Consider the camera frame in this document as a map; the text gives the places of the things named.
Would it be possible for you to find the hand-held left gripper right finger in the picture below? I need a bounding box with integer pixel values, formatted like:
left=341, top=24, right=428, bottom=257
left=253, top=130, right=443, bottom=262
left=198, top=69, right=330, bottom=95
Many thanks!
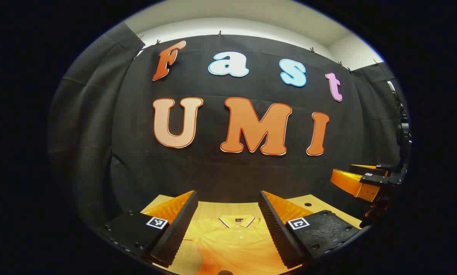
left=258, top=190, right=363, bottom=269

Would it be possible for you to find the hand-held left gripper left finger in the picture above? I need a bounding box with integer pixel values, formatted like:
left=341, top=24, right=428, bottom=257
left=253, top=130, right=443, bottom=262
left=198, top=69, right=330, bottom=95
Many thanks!
left=93, top=190, right=199, bottom=269

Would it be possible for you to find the orange T-shirt with collar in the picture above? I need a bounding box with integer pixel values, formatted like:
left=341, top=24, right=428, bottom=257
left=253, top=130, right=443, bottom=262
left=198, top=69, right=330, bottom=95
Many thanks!
left=158, top=216, right=301, bottom=275

